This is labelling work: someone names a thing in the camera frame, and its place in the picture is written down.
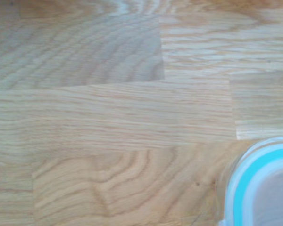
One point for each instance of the clear lid with teal seal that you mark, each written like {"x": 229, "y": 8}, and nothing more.
{"x": 250, "y": 179}

